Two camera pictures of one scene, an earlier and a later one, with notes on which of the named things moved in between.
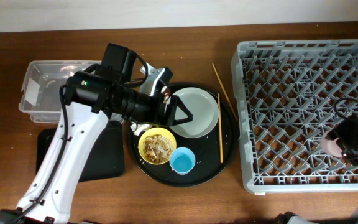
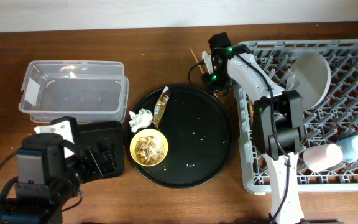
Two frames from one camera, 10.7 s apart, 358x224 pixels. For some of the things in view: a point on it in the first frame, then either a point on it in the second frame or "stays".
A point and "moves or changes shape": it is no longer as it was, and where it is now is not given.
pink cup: x=330 y=147 moves or changes shape
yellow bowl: x=155 y=144 to x=148 y=132
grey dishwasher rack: x=288 y=91 stays
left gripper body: x=163 y=111 to x=95 y=156
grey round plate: x=203 y=106 to x=309 y=76
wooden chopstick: x=224 y=92 to x=200 y=66
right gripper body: x=339 y=140 to x=214 y=78
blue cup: x=182 y=160 moves or changes shape
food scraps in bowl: x=157 y=148 stays
